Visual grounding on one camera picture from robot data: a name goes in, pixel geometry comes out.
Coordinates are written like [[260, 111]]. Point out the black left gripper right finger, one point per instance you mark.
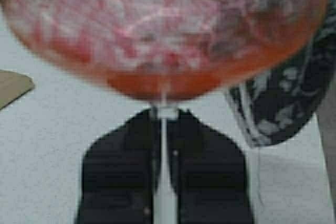
[[208, 173]]

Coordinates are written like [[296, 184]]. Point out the wine glass with red liquid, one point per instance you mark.
[[164, 51]]

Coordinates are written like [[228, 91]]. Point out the black white patterned cloth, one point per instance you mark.
[[275, 105]]

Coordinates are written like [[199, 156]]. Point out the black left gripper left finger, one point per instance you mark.
[[120, 173]]

